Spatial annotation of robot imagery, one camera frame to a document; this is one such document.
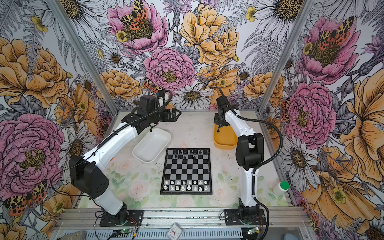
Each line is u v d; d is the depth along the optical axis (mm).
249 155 557
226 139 1048
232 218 734
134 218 734
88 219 761
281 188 756
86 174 436
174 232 690
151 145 1002
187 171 894
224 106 727
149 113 626
